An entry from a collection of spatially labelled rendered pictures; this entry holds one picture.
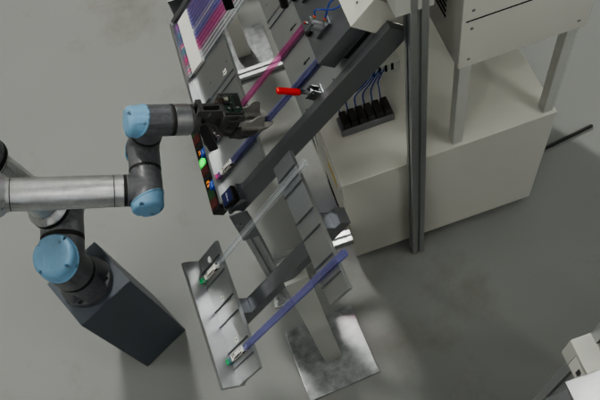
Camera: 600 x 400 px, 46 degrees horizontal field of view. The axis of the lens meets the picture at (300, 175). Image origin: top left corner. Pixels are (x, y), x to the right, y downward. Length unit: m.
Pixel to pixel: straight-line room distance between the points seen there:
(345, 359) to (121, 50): 1.70
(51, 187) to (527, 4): 1.10
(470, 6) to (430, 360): 1.30
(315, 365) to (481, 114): 1.00
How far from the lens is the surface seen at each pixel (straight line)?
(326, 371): 2.43
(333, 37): 1.52
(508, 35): 1.67
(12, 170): 1.81
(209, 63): 2.06
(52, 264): 1.94
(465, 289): 2.50
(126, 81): 3.16
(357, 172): 1.98
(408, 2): 1.36
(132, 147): 1.69
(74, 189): 1.62
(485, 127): 2.05
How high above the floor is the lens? 2.38
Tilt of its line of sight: 62 degrees down
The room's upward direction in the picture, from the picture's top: 18 degrees counter-clockwise
